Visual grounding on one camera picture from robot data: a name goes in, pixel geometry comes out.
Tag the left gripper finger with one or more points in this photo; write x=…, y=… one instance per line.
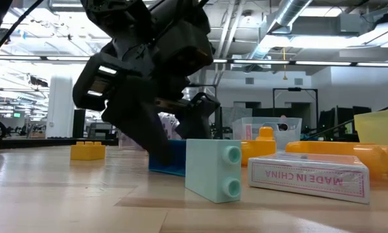
x=138, y=123
x=197, y=127

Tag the blue cloud-shaped toy brick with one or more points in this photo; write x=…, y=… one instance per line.
x=177, y=161

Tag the light teal toy brick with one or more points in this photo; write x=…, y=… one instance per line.
x=206, y=168

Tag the white pink playing card deck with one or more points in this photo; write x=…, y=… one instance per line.
x=307, y=178
x=248, y=132

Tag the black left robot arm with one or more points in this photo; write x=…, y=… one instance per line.
x=125, y=16

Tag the black cabinet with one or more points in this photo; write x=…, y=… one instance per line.
x=79, y=124

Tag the white column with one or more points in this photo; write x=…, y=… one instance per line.
x=61, y=106

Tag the shallow clear plastic container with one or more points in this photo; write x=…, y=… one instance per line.
x=287, y=129

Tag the green exit sign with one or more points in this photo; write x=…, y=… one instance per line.
x=17, y=115

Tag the long ceiling light strip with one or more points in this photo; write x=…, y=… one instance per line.
x=310, y=62

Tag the yellow translucent plastic bin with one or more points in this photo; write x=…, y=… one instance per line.
x=378, y=126

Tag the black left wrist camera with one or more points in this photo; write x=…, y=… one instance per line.
x=187, y=48

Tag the slanted silver ventilation duct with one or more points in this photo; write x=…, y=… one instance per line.
x=291, y=11

